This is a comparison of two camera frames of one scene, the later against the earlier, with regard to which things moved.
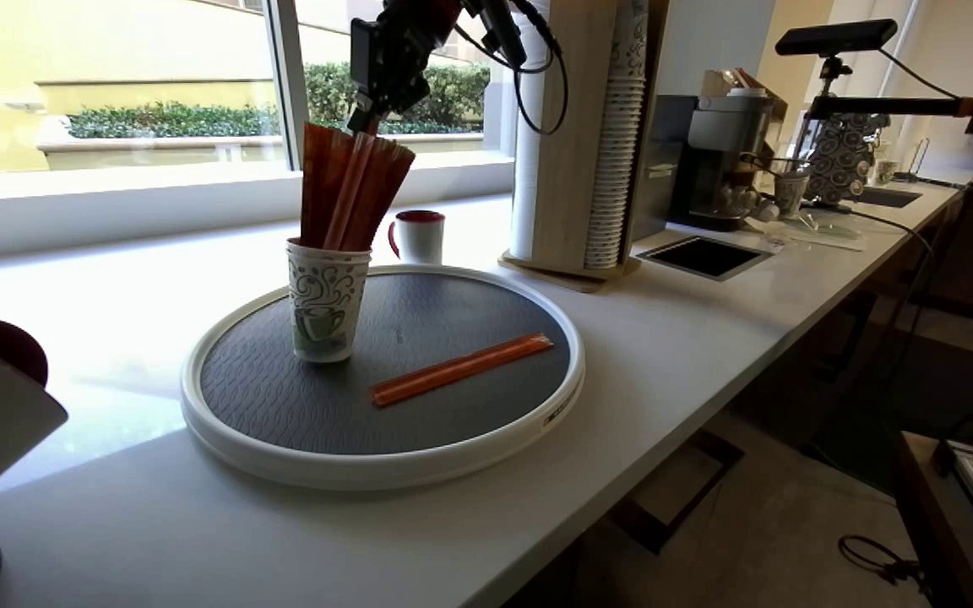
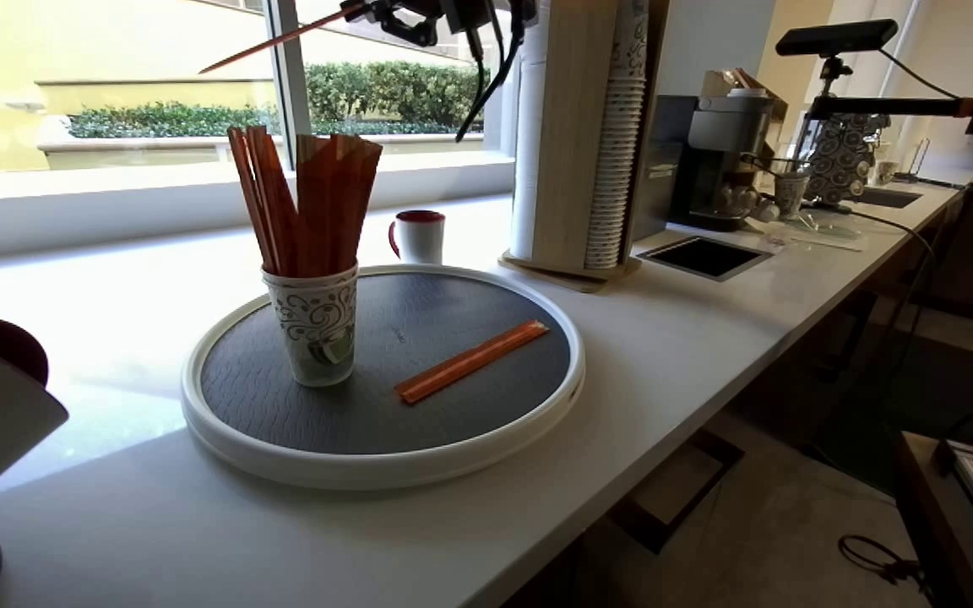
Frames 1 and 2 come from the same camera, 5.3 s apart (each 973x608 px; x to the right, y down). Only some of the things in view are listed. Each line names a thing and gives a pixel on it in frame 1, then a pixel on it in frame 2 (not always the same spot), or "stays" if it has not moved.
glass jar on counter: [833, 157] stays
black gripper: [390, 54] -> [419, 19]
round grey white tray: [456, 368] stays
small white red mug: [418, 237] stays
